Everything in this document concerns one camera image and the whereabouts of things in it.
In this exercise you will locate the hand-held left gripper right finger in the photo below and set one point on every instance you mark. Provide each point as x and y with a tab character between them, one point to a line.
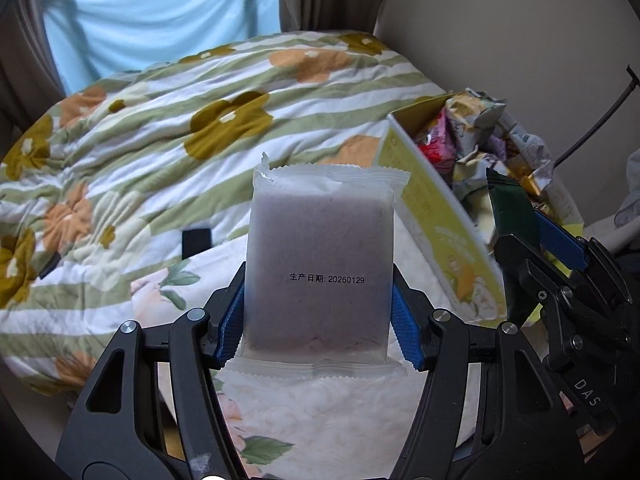
407	330

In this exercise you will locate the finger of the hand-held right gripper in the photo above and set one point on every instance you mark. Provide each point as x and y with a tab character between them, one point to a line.
522	260
562	240

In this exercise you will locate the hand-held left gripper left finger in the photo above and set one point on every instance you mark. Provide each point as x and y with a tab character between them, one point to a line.
231	320

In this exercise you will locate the dark green snack packet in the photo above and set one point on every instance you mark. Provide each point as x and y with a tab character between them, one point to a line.
512	210

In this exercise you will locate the green yellow cardboard box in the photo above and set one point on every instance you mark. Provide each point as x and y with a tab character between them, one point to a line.
430	210

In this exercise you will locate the translucent white cake packet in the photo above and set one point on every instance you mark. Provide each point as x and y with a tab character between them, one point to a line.
320	240

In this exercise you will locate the white cloth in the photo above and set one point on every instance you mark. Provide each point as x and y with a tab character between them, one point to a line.
627	200

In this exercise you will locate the black phone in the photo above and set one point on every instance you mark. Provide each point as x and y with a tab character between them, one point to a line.
196	242

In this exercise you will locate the cream yellow printed snack packet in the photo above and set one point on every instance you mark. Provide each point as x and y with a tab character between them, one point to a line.
470	175
475	115

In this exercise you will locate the purple snack packet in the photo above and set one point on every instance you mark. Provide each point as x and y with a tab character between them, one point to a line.
500	152

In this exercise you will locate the cream floral bedsheet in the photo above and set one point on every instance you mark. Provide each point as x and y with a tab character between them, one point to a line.
325	420

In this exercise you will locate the pink snack packet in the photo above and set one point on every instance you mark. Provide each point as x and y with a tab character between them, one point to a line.
435	140

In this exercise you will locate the small black object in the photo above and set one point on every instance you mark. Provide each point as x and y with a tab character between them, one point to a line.
50	266

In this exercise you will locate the floral striped blanket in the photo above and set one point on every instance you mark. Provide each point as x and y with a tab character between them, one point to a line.
150	110

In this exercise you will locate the light blue window cloth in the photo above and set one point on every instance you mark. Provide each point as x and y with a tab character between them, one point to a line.
150	20

